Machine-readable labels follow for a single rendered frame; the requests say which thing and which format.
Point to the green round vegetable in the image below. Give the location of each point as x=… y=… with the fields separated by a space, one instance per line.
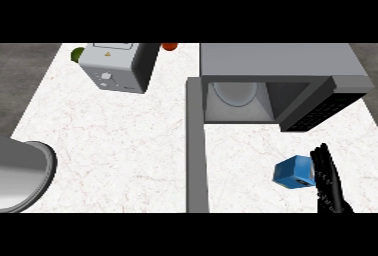
x=77 y=55

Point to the grey microwave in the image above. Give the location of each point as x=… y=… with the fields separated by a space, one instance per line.
x=275 y=83

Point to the grey steel sink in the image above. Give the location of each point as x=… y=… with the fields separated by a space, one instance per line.
x=22 y=175

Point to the grey microwave door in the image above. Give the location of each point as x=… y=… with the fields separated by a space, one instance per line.
x=197 y=146

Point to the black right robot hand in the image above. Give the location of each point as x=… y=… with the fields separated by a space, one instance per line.
x=328 y=181

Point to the red round fruit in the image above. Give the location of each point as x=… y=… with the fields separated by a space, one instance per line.
x=170 y=46

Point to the white toaster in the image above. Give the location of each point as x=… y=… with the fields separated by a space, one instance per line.
x=115 y=68

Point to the blue milk carton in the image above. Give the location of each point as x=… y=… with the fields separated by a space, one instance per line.
x=293 y=174

